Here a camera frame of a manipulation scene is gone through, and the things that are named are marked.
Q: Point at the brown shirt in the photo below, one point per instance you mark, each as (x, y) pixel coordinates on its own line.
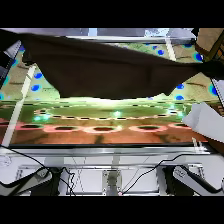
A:
(110, 73)

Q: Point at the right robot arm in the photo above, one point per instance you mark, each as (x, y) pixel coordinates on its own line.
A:
(196, 181)

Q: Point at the silver frame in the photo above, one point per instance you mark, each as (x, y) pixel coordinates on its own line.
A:
(100, 152)

